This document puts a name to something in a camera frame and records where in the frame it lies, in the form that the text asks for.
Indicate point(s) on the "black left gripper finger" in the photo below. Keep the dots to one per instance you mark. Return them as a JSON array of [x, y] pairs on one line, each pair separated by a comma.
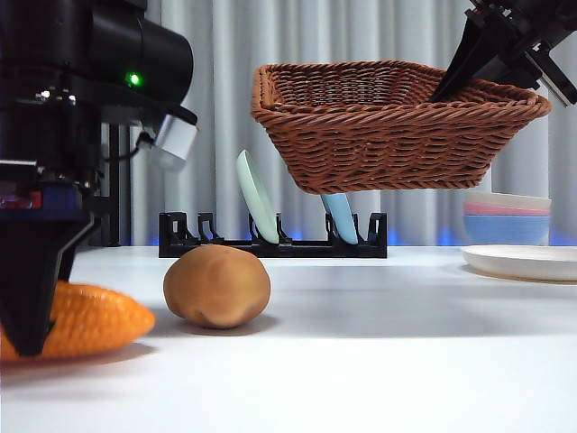
[[65, 266], [27, 279]]

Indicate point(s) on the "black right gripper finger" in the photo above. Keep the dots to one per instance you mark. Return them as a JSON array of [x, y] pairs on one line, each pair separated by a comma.
[[516, 67], [469, 49]]

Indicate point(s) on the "orange plastic corn cob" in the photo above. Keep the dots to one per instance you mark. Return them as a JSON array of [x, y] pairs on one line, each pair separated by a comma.
[[99, 315]]

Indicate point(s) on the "brown wicker basket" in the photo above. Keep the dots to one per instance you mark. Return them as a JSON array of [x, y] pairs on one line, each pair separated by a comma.
[[387, 144]]

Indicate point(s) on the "brown potato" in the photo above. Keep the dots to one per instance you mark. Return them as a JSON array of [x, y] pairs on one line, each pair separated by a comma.
[[216, 288]]

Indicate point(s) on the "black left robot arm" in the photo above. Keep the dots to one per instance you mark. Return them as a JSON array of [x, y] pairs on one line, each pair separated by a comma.
[[54, 67]]

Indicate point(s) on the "beige bowl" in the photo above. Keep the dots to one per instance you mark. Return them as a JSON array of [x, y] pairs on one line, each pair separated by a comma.
[[509, 198]]

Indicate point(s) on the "pink bowl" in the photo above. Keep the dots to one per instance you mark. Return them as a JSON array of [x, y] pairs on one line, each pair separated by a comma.
[[509, 210]]

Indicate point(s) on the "black dish rack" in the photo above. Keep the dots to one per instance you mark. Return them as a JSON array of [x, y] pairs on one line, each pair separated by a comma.
[[216, 250]]

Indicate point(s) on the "grey curtain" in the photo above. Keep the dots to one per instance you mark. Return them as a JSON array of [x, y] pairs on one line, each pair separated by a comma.
[[315, 31]]

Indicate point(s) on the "blue bowl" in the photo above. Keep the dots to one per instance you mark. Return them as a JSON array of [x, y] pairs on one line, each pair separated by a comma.
[[505, 230]]

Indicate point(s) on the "white plate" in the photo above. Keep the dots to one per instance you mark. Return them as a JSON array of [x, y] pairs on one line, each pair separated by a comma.
[[523, 264]]

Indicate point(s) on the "pale green plate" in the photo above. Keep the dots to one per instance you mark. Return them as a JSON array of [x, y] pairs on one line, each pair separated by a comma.
[[257, 198]]

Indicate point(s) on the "light blue plate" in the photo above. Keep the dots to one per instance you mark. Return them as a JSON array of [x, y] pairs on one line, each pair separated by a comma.
[[341, 216]]

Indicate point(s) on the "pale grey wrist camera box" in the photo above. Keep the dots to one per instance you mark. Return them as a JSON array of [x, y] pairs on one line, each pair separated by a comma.
[[176, 140]]

